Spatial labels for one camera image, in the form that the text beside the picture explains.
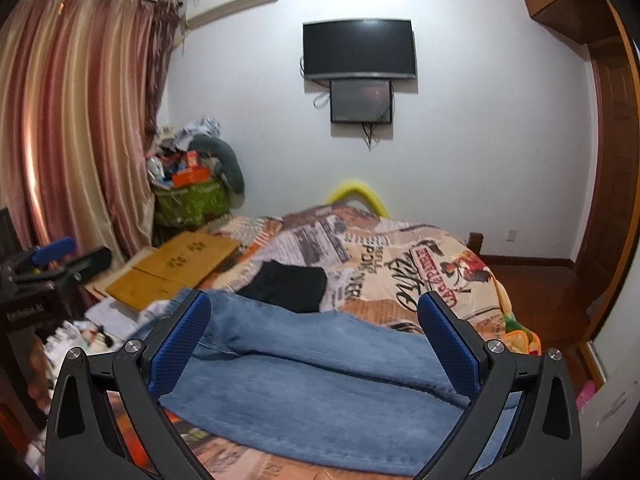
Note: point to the wooden door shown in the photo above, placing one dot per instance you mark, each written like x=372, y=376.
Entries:
x=612, y=229

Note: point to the white papers pile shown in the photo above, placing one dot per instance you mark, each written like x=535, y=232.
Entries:
x=104, y=327

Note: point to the small dark wall monitor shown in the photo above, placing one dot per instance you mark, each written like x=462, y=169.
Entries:
x=361, y=101

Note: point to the black wall television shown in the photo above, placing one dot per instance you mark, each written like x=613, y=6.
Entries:
x=369, y=48

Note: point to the black folded garment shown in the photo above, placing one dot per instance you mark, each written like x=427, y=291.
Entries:
x=296, y=288

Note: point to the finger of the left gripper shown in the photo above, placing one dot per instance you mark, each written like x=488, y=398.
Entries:
x=91, y=264
x=54, y=251

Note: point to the pink striped curtain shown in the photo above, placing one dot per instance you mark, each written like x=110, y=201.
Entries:
x=81, y=85

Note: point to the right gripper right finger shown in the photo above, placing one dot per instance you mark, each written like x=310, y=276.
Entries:
x=522, y=420

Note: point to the grey pillow on pile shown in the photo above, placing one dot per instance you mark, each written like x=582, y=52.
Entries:
x=210, y=146

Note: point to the wooden overhead cabinet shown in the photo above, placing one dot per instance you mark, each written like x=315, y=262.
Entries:
x=583, y=21

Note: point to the blue denim jeans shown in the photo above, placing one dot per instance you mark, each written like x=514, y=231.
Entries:
x=324, y=388

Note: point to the flat cardboard box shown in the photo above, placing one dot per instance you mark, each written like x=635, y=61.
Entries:
x=183, y=262

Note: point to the orange box on pile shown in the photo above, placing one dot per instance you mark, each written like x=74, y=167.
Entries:
x=190, y=176

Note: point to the patterned bed blanket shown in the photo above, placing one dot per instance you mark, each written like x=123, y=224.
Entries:
x=377, y=270

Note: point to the yellow curved headboard piece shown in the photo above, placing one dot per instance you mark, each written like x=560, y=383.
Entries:
x=357, y=188

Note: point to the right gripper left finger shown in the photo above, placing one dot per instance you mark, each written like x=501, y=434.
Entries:
x=83, y=438

